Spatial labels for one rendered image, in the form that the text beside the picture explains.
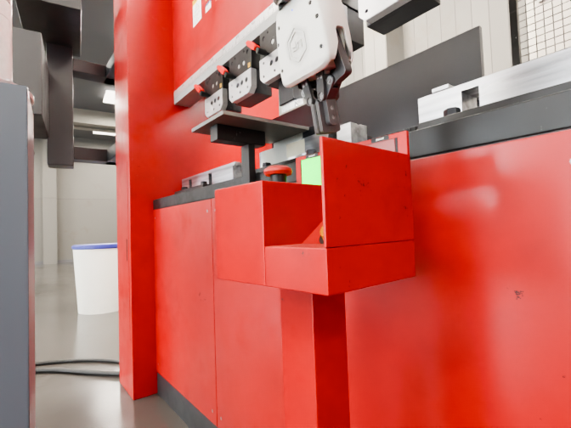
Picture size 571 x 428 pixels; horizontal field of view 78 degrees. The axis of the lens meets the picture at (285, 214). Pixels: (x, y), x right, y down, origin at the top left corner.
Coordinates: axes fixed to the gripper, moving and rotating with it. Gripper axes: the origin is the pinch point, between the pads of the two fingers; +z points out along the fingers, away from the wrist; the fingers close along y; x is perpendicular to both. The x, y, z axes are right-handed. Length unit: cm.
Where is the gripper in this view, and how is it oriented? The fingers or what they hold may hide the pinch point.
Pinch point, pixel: (325, 118)
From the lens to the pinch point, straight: 49.4
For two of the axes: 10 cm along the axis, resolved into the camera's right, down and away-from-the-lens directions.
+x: 8.1, -2.0, 5.5
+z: 1.8, 9.8, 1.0
